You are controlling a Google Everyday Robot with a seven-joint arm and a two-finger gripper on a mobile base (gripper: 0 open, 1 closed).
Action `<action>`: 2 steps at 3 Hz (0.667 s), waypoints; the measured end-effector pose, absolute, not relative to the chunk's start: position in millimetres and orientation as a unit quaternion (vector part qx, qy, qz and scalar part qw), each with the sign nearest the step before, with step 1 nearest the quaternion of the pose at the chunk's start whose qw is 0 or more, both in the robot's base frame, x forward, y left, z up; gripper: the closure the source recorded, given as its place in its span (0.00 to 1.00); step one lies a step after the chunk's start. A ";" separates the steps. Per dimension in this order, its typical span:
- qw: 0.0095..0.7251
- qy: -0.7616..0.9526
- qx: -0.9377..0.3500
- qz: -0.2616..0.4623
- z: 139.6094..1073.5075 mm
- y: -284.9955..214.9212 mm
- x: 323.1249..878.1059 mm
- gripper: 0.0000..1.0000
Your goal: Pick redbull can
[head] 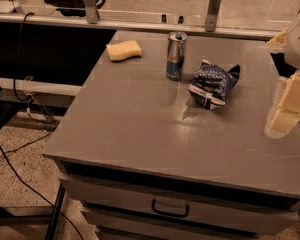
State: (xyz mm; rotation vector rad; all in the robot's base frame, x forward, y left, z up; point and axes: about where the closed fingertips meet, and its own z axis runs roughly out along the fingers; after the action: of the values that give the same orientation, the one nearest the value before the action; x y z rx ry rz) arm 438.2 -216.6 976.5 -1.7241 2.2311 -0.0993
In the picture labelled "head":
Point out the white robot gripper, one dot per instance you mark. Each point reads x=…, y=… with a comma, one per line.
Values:
x=299, y=42

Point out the blue silver redbull can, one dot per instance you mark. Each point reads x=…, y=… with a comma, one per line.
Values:
x=175, y=55

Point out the crumpled blue chip bag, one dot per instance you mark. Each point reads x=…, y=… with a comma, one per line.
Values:
x=212, y=85

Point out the grey drawer cabinet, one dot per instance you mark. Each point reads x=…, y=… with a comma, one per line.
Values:
x=132, y=135

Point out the yellow sponge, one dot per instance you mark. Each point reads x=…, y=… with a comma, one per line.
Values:
x=123, y=50

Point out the black drawer handle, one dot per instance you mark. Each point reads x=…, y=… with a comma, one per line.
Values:
x=170, y=210

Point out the metal window frame rail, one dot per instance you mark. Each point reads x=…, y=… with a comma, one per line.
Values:
x=220, y=32

